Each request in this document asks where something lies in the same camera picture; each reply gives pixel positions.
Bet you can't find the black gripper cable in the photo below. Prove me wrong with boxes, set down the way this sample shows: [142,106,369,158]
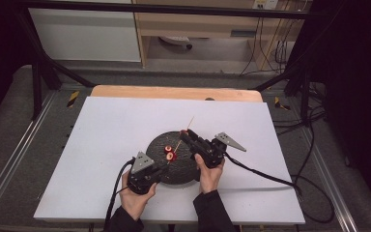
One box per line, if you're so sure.
[103,157,137,232]
[223,152,335,224]

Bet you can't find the wooden desk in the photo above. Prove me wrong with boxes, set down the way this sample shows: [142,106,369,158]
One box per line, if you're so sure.
[131,0,314,71]

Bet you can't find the white wall socket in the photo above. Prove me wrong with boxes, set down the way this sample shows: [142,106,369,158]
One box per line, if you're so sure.
[252,0,280,11]

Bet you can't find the round black plate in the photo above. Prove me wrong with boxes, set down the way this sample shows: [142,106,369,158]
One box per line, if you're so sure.
[145,130,204,186]

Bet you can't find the black metal stand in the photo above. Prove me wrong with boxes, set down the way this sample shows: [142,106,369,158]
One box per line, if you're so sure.
[14,9,97,121]
[253,18,314,127]

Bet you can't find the black floor cables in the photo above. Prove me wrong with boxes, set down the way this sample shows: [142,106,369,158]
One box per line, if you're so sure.
[271,80,328,137]

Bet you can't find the hanging black desk cables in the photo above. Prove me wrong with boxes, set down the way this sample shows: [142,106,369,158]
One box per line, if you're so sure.
[239,15,292,77]

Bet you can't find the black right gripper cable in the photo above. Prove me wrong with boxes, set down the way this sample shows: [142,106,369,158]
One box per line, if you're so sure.
[223,152,335,224]

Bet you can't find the person's right hand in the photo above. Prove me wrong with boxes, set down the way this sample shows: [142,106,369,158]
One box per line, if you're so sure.
[194,153,226,195]

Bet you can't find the yellow black floor tape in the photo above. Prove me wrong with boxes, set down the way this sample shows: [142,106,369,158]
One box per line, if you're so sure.
[66,90,80,108]
[273,96,291,111]

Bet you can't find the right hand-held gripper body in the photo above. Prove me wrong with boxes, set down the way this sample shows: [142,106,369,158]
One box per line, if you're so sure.
[200,131,247,169]

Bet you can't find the black frame crossbar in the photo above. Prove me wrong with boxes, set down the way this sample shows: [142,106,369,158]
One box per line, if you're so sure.
[14,0,317,20]

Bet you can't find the aluminium floor rail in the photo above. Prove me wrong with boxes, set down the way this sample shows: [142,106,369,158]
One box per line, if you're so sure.
[301,128,359,232]
[0,91,58,220]

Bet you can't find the grey chair base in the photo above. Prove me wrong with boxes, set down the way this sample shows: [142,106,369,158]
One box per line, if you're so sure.
[158,35,194,51]

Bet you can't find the thin bamboo skewer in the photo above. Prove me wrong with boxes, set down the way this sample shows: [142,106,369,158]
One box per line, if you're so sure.
[166,116,195,165]

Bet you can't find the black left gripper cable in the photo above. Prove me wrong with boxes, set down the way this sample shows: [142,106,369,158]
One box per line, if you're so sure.
[103,157,137,232]

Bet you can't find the white cabinet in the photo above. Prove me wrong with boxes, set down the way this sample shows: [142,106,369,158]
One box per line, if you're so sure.
[28,7,142,63]

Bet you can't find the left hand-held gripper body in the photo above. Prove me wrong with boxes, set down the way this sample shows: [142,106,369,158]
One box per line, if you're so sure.
[127,151,162,195]

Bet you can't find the person's left hand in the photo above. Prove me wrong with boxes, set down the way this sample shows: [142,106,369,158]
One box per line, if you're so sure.
[119,169,158,222]

